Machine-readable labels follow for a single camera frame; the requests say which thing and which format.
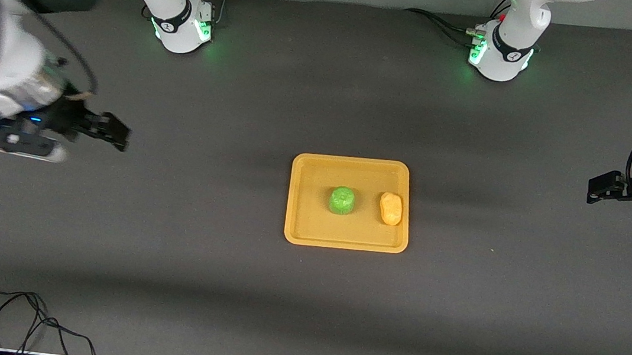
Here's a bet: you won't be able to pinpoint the yellow potato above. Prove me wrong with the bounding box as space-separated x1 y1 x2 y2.
377 192 405 228

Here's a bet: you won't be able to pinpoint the green apple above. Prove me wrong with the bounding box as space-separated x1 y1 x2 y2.
328 185 358 218

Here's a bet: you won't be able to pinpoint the yellow plastic tray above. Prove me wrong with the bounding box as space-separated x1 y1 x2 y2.
283 149 417 257

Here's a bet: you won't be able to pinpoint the dark grey table cover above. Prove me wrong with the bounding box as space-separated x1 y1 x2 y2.
0 0 632 355

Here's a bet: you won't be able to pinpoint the black left arm base cables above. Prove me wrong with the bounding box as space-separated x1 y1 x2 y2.
400 0 513 54

